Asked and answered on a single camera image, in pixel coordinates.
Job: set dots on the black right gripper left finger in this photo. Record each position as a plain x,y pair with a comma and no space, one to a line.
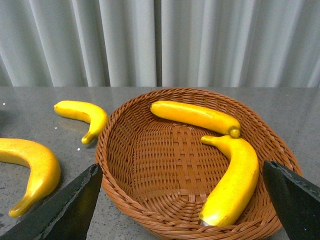
67,215

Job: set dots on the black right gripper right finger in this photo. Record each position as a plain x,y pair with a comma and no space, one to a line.
295,200

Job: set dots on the curved yellow banana in basket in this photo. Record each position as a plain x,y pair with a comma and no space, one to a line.
231,195

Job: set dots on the brown wicker basket right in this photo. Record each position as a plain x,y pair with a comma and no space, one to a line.
159,173

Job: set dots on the straight yellow banana in basket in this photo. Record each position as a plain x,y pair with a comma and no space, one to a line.
200,116

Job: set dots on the grey white curtain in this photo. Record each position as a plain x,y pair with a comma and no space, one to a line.
160,43

